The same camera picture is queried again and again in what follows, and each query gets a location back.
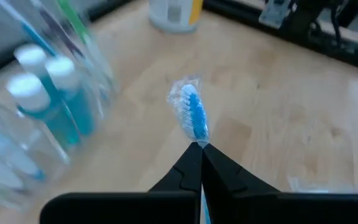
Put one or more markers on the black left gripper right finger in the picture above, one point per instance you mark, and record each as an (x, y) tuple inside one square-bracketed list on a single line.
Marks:
[(259, 208)]

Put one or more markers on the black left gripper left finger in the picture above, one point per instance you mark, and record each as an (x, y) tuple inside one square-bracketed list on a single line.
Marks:
[(166, 205)]

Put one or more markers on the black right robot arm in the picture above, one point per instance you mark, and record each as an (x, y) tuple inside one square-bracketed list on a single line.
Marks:
[(303, 15)]

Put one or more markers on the clear acrylic organizer holder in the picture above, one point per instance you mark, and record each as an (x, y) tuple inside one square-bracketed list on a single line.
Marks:
[(33, 143)]

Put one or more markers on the white yellow wipes canister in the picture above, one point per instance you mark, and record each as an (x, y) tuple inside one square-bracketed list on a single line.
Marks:
[(172, 15)]

